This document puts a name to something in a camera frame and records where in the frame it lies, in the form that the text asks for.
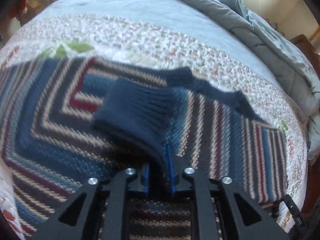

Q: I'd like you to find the grey crumpled comforter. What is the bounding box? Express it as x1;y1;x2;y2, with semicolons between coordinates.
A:
180;0;319;161

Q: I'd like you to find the white floral quilt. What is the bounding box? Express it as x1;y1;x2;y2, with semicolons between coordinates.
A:
1;14;307;239

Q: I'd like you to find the wooden headboard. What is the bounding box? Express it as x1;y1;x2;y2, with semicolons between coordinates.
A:
290;34;319;65

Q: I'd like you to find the striped knit sweater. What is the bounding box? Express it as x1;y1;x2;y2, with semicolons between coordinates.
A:
1;57;286;239

